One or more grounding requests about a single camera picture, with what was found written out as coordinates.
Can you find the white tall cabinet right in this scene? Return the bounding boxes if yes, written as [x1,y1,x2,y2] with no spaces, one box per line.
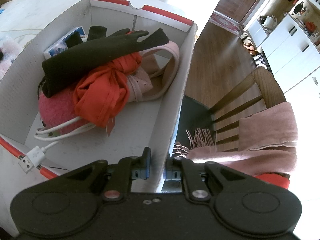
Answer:
[248,0,319,93]

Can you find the white cardboard box red trim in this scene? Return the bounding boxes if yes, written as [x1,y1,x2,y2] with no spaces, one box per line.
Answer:
[1,0,197,236]

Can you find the red patterned doormat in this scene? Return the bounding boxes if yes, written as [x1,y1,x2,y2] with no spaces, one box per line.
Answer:
[208,11,241,36]

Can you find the wooden chair near right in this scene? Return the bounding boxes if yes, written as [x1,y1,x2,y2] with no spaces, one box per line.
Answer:
[175,66,291,181]

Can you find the shoes on floor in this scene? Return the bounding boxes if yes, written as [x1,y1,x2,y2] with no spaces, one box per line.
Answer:
[240,32,267,69]

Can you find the black glove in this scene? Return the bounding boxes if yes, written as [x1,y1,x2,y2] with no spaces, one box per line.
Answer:
[42,28,169,98]

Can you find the blue white card box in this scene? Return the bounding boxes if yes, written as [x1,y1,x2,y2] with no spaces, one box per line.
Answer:
[43,27,88,60]

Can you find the black cord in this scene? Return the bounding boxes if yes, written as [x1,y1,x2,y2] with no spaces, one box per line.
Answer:
[36,76,47,100]

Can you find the white usb cable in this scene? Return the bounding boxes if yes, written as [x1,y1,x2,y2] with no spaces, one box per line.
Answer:
[18,115,97,175]

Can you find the white tote bag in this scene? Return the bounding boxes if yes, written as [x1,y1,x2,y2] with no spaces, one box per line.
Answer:
[262,15,277,30]

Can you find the red knotted cloth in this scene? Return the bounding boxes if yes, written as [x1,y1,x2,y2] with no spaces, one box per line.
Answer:
[73,53,142,127]

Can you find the pink sandal shoe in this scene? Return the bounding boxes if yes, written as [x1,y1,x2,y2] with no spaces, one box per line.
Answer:
[127,41,180,102]

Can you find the pink plush strawberry toy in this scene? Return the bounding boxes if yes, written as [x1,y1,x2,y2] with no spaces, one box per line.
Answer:
[39,85,77,128]

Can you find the pink fringed scarf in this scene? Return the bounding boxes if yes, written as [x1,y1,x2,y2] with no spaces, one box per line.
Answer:
[174,102,298,176]

